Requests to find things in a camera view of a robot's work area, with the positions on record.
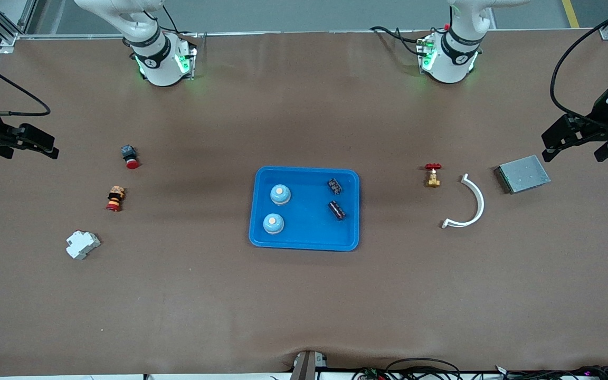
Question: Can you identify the light blue call bell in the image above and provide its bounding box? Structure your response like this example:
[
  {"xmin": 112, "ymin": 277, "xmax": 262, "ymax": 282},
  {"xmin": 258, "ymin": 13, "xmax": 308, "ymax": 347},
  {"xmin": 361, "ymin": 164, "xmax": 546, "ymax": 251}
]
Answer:
[
  {"xmin": 270, "ymin": 183, "xmax": 291, "ymax": 206},
  {"xmin": 262, "ymin": 213, "xmax": 285, "ymax": 235}
]

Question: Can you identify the grey metal box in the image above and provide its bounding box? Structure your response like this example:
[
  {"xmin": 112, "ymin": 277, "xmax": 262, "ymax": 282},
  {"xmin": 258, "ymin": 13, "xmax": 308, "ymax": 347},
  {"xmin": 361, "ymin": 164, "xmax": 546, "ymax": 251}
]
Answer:
[{"xmin": 494, "ymin": 155, "xmax": 552, "ymax": 195}]

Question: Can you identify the metal table edge clamp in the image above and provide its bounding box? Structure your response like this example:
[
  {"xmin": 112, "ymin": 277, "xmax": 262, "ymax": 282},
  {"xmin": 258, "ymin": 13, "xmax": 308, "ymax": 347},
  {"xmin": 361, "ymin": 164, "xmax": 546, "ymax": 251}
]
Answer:
[{"xmin": 292, "ymin": 350, "xmax": 329, "ymax": 380}]

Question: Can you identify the red pushbutton with orange base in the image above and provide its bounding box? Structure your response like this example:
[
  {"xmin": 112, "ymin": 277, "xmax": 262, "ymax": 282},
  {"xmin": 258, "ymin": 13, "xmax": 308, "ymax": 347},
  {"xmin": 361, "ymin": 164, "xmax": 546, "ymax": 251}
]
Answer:
[{"xmin": 106, "ymin": 186, "xmax": 126, "ymax": 213}]

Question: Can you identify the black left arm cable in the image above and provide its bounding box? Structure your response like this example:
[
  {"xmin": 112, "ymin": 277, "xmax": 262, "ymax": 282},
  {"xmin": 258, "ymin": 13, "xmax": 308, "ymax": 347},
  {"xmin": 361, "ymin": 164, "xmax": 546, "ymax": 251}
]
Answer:
[{"xmin": 549, "ymin": 0, "xmax": 608, "ymax": 130}]

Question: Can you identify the tangled coloured wires bundle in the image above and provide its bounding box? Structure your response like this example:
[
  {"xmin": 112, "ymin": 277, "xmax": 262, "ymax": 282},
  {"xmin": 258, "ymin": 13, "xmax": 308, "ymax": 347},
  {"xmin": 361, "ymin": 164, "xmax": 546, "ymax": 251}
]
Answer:
[{"xmin": 354, "ymin": 364, "xmax": 608, "ymax": 380}]

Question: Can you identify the white circuit breaker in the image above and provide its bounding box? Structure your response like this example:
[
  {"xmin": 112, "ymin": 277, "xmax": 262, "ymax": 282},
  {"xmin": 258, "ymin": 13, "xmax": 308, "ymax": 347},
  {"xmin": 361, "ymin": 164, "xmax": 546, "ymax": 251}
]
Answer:
[{"xmin": 65, "ymin": 230, "xmax": 101, "ymax": 261}]

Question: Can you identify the white curved plastic bracket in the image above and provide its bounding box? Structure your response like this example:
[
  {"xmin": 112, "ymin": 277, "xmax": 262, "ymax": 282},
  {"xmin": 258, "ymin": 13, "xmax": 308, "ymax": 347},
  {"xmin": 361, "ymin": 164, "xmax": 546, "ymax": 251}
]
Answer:
[{"xmin": 441, "ymin": 174, "xmax": 486, "ymax": 229}]

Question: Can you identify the blue plastic tray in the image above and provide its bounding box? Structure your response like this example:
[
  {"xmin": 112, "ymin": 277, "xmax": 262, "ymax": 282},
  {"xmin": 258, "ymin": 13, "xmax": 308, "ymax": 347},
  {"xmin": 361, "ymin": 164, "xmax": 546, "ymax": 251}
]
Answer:
[{"xmin": 249, "ymin": 166, "xmax": 361, "ymax": 252}]

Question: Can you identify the red pushbutton with black base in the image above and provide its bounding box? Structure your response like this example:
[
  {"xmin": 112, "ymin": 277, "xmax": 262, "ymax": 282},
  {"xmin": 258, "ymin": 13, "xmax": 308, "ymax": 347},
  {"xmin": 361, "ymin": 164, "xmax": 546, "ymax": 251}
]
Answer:
[{"xmin": 120, "ymin": 145, "xmax": 141, "ymax": 170}]

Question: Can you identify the black looped cable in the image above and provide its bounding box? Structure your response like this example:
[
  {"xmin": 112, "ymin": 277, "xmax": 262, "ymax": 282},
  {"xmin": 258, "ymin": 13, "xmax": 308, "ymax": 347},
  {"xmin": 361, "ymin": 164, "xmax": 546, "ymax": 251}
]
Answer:
[{"xmin": 386, "ymin": 358, "xmax": 463, "ymax": 380}]

